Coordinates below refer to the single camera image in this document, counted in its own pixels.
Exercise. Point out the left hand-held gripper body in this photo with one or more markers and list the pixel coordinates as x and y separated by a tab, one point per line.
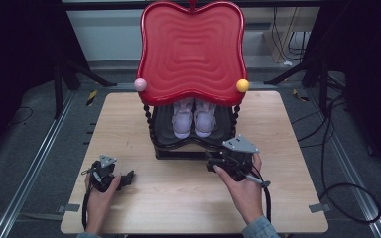
102	173

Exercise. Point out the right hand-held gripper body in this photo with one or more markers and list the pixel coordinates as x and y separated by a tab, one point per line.
236	158

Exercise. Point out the white sneaker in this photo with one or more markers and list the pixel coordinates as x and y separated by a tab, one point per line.
182	120
205	119

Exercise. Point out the red and black shoe rack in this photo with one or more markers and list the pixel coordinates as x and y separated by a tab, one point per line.
191	49

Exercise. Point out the person's left hand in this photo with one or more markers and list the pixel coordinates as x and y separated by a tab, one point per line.
101	198

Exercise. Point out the person's right hand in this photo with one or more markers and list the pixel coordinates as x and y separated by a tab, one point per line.
241	191

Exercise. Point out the grey tape piece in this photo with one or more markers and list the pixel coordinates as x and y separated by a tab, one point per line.
68	207
319	208

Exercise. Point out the yellow and black floor tape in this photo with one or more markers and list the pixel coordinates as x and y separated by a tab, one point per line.
92	97
300	95

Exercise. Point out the black metal stand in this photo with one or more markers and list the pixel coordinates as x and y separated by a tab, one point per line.
59	86
322	76

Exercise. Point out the wooden cabinet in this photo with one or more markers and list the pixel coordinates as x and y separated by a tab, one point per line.
278	36

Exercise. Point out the black curtain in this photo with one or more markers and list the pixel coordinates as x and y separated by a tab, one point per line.
16	66
367	66

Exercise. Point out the aluminium floor rail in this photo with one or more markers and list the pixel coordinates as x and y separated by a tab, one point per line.
354	185
29	172

